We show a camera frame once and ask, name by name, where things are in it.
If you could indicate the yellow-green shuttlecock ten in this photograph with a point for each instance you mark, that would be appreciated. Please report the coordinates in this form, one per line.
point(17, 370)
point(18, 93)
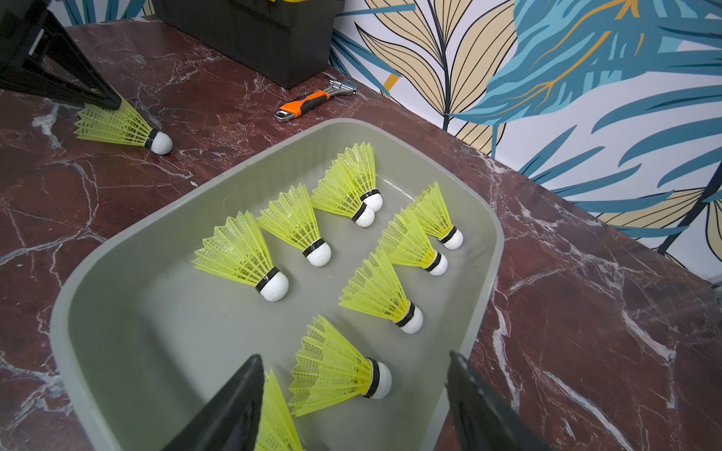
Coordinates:
point(124, 126)

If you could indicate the grey plastic storage tray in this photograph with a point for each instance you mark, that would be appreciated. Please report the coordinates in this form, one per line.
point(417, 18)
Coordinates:
point(143, 340)

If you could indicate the yellow-green shuttlecock eight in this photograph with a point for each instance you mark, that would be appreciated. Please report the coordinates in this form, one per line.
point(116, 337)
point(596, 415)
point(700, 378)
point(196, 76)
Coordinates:
point(359, 160)

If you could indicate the yellow-green shuttlecock seven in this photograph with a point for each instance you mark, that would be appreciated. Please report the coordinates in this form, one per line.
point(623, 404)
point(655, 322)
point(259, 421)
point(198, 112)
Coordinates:
point(238, 252)

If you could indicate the yellow-green shuttlecock six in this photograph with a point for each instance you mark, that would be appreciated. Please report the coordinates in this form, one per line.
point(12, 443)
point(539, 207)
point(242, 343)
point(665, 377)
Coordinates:
point(330, 370)

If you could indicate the yellow-green shuttlecock two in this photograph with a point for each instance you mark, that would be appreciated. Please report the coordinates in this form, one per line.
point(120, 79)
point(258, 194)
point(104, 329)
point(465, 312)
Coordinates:
point(430, 209)

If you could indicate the yellow-green shuttlecock three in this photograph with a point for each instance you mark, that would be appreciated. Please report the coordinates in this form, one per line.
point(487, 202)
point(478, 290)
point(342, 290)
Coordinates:
point(375, 290)

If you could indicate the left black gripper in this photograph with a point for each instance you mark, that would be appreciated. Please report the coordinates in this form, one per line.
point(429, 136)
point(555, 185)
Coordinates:
point(40, 58)

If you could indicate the yellow-green shuttlecock nine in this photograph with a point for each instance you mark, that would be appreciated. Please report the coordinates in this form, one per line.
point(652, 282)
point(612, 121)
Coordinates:
point(292, 219)

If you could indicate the yellow-green shuttlecock four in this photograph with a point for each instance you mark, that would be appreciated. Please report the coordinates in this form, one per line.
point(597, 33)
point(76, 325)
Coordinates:
point(276, 428)

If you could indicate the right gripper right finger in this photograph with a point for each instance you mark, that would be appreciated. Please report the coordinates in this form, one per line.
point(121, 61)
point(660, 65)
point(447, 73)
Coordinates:
point(483, 420)

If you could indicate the yellow black toolbox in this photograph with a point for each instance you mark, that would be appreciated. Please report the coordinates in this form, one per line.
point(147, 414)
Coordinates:
point(286, 41)

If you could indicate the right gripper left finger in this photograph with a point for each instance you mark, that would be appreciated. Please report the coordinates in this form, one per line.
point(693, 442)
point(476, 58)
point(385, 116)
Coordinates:
point(230, 420)

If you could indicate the yellow-green shuttlecock one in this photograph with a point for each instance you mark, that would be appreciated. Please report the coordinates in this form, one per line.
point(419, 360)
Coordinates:
point(406, 243)

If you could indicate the yellow-green shuttlecock five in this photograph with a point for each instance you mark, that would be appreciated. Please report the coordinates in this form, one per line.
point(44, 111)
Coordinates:
point(336, 194)

